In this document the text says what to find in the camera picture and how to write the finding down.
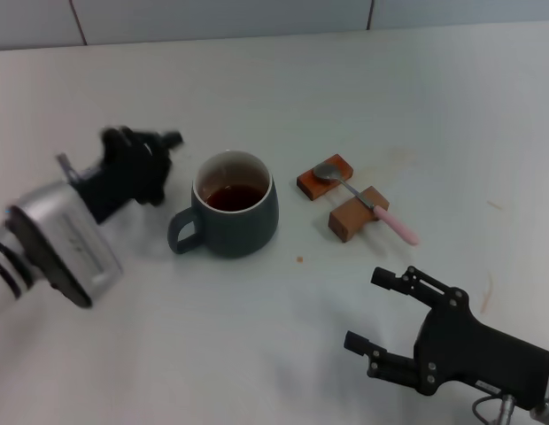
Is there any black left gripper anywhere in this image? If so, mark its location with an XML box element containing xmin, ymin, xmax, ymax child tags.
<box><xmin>78</xmin><ymin>126</ymin><xmax>186</xmax><ymax>225</ymax></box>

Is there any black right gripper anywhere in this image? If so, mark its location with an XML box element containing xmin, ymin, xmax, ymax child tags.
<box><xmin>344</xmin><ymin>265</ymin><xmax>549</xmax><ymax>411</ymax></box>

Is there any grey ceramic cup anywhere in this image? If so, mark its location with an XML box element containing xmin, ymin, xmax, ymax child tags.
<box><xmin>167</xmin><ymin>150</ymin><xmax>280</xmax><ymax>259</ymax></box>

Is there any pink handled metal spoon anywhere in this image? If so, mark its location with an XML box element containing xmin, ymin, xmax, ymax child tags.
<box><xmin>313</xmin><ymin>163</ymin><xmax>421</xmax><ymax>246</ymax></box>

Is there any light brown arched wooden block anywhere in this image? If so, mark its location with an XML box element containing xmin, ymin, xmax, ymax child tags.
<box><xmin>329</xmin><ymin>185</ymin><xmax>390</xmax><ymax>244</ymax></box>

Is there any reddish flat wooden block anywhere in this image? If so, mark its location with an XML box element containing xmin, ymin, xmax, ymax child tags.
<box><xmin>296</xmin><ymin>153</ymin><xmax>356</xmax><ymax>203</ymax></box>

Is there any left gripper cable with plug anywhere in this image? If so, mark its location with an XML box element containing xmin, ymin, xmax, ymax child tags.
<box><xmin>56</xmin><ymin>153</ymin><xmax>88</xmax><ymax>185</ymax></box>

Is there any gripper cable with plug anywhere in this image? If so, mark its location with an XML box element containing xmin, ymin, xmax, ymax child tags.
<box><xmin>471</xmin><ymin>393</ymin><xmax>520</xmax><ymax>425</ymax></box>
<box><xmin>56</xmin><ymin>153</ymin><xmax>88</xmax><ymax>185</ymax></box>

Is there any right gripper cable with plug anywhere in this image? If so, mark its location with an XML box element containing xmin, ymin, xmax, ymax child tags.
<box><xmin>471</xmin><ymin>393</ymin><xmax>520</xmax><ymax>425</ymax></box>

